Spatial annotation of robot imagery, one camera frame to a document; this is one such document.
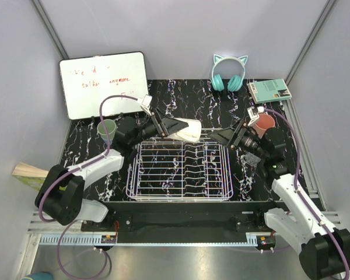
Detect green box with wood top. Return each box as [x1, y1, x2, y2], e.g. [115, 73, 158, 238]
[12, 162, 48, 191]

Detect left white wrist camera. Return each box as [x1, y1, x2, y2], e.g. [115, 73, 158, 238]
[137, 94, 152, 116]

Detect white wire dish rack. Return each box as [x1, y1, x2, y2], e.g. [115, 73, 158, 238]
[126, 129, 234, 202]

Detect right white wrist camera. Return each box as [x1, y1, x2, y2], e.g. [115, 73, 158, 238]
[247, 106, 265, 127]

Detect blue plastic cup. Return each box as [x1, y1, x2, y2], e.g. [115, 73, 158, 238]
[100, 135, 114, 145]

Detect blue round object at bottom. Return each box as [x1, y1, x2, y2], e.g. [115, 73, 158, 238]
[21, 272, 54, 280]

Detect teal paperback book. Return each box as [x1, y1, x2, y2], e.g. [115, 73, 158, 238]
[247, 79, 292, 104]

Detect teal cat-ear headphones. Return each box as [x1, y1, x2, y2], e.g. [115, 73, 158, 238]
[211, 54, 249, 92]

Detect green plastic cup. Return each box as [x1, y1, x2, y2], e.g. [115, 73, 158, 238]
[97, 119, 117, 138]

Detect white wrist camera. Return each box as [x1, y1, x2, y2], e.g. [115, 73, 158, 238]
[247, 106, 265, 127]
[137, 94, 152, 116]

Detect white faceted mug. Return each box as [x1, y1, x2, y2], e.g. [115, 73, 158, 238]
[167, 118, 202, 143]

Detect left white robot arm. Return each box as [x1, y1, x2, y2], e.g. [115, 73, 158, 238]
[34, 110, 190, 231]

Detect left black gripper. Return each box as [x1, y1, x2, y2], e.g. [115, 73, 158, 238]
[129, 107, 188, 146]

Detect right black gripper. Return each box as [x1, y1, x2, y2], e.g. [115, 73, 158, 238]
[207, 118, 268, 160]

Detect white dry-erase board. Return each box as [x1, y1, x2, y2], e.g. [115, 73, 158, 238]
[59, 51, 149, 120]

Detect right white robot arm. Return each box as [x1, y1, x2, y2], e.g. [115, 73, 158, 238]
[208, 121, 350, 279]

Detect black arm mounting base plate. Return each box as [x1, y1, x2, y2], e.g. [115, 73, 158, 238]
[81, 201, 289, 244]

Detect pink plastic cup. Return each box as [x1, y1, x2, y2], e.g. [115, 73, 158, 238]
[253, 114, 275, 138]

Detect clear glass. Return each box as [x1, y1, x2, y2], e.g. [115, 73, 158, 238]
[242, 152, 261, 167]

